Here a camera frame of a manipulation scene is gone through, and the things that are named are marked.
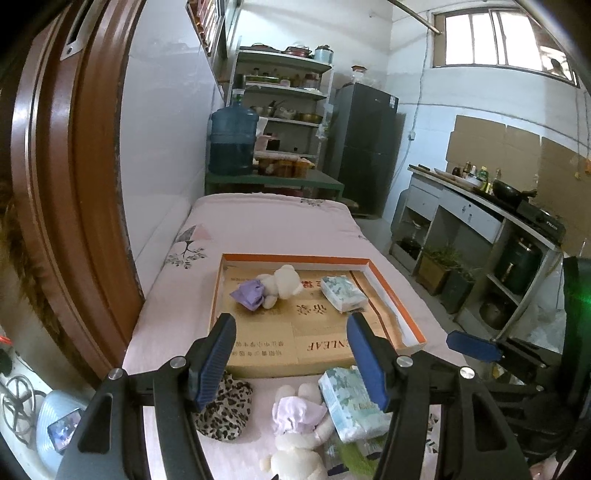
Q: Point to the teddy bear with pink hat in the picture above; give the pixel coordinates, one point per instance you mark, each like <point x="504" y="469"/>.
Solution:
<point x="295" y="457"/>

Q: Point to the brown wooden door frame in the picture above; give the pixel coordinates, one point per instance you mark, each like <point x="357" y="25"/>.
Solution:
<point x="69" y="184"/>

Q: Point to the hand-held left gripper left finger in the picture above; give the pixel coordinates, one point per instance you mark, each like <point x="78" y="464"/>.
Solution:
<point x="214" y="367"/>

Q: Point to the dark refrigerator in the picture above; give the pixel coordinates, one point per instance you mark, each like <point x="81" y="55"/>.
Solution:
<point x="364" y="147"/>

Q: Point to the clear plastic bag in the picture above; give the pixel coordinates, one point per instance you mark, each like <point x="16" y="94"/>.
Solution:
<point x="547" y="323"/>

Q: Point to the dark green cooker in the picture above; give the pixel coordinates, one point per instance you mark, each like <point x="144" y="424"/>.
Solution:
<point x="517" y="265"/>

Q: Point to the grey kitchen counter cabinet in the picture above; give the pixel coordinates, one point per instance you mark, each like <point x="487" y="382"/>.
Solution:
<point x="461" y="207"/>

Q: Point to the group of condiment bottles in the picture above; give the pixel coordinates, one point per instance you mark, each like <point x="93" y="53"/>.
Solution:
<point x="480" y="175"/>

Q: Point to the jar with brown lid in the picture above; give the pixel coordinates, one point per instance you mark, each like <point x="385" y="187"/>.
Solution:
<point x="358" y="76"/>

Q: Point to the black wok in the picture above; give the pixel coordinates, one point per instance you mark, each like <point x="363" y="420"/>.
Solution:
<point x="508" y="191"/>

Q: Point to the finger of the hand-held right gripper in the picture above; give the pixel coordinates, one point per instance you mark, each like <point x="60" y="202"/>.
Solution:
<point x="475" y="346"/>

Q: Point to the leopard print scrunchie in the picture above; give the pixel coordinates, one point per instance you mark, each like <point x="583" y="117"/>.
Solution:
<point x="231" y="406"/>

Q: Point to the red pot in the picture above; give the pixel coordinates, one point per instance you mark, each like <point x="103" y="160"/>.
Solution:
<point x="296" y="50"/>

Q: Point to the green knitted scrunchie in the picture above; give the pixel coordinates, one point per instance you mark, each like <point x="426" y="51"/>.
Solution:
<point x="355" y="459"/>

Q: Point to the dark metal pot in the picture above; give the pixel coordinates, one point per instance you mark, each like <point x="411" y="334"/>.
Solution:
<point x="496" y="314"/>

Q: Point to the barred window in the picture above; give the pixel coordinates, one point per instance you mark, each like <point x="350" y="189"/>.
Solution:
<point x="498" y="37"/>

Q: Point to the small green-print tissue pack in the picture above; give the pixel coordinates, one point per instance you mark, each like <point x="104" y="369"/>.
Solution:
<point x="344" y="295"/>

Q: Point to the light blue round stool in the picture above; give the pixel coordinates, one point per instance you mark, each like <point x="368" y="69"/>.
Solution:
<point x="46" y="443"/>

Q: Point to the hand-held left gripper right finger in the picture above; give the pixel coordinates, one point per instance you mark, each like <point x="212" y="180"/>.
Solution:
<point x="369" y="364"/>

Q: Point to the large green-print tissue pack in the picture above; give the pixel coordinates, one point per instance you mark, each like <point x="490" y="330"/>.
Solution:
<point x="346" y="406"/>

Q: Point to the black gas stove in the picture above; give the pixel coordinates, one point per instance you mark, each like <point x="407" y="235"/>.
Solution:
<point x="545" y="221"/>

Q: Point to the wooden boxes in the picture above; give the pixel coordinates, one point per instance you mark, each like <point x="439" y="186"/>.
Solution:
<point x="286" y="166"/>

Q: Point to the teal enamel pot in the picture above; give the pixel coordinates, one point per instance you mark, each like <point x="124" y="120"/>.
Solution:
<point x="323" y="54"/>

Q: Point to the dark green planter box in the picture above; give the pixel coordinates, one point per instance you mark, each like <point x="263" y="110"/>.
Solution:
<point x="457" y="290"/>

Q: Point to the cardboard sheet on wall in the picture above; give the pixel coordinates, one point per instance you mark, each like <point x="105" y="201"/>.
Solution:
<point x="517" y="147"/>

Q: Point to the teddy bear in purple dress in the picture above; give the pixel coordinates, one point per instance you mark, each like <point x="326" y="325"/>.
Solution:
<point x="286" y="281"/>

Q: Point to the smartphone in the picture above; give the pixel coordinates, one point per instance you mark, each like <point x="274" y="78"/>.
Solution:
<point x="64" y="429"/>

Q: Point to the brown planter box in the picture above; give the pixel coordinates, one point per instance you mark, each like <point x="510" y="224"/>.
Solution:
<point x="431" y="274"/>

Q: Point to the grey metal shelf rack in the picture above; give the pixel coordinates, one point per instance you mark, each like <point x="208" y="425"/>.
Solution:
<point x="281" y="87"/>

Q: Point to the small round stool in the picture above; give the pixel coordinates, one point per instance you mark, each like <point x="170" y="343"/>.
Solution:
<point x="349" y="206"/>

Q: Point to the blue water jug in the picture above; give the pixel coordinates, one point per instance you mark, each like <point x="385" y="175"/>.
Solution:
<point x="233" y="138"/>

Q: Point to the green low table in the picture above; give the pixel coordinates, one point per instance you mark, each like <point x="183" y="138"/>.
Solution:
<point x="318" y="180"/>

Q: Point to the orange-rimmed cardboard tray box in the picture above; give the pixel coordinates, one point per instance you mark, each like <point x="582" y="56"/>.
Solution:
<point x="286" y="341"/>

